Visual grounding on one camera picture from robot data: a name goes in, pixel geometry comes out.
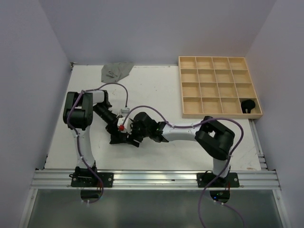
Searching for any aluminium mounting rail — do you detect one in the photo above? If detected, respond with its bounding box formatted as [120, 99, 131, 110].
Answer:
[30, 169, 281, 190]

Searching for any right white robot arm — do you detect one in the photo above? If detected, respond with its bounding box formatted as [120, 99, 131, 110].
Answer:
[130, 112, 235, 187]

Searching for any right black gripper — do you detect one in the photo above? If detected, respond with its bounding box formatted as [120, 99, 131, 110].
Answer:
[123, 120, 151, 146]

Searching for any black striped underwear grey waistband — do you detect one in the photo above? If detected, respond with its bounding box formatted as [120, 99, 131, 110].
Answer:
[110, 131, 132, 144]

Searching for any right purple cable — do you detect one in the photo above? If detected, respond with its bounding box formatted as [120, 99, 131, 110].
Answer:
[123, 105, 247, 228]

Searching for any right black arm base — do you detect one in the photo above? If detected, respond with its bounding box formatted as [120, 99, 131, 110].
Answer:
[196, 168, 240, 188]

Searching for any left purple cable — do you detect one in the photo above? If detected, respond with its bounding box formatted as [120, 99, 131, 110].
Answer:
[66, 83, 130, 204]

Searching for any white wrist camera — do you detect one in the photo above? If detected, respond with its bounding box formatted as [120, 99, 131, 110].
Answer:
[120, 107, 130, 117]
[117, 117, 133, 134]

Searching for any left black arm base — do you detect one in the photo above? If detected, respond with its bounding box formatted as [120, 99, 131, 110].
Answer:
[69, 167, 114, 188]

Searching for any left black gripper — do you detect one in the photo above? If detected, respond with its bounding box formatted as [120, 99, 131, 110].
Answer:
[93, 104, 121, 140]

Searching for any black underwear beige waistband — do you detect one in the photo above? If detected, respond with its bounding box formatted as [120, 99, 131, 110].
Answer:
[241, 99, 256, 114]

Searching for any grey crumpled underwear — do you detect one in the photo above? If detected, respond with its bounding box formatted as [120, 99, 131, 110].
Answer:
[101, 62, 134, 83]

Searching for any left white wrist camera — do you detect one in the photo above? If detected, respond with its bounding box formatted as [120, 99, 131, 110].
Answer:
[120, 107, 130, 117]

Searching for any wooden compartment tray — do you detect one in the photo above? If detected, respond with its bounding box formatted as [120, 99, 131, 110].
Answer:
[178, 56, 263, 119]

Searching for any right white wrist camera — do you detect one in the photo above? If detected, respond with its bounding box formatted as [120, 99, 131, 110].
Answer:
[117, 117, 133, 134]

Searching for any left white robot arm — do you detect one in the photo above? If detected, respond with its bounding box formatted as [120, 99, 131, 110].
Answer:
[63, 90, 122, 187]

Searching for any purple cable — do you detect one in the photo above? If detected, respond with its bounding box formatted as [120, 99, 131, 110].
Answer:
[123, 105, 247, 228]
[66, 83, 130, 204]

